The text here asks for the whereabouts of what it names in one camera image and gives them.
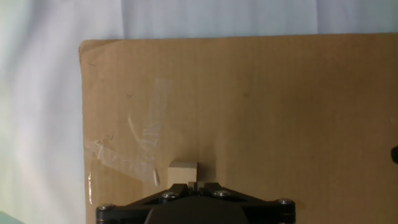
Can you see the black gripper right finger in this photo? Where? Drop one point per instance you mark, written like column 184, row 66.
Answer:
column 264, row 210

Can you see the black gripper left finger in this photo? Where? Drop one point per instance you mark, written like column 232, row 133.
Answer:
column 130, row 208

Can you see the small wooden block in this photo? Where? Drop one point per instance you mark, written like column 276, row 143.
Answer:
column 182, row 174

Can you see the brown cardboard sheet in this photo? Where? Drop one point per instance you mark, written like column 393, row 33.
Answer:
column 264, row 109

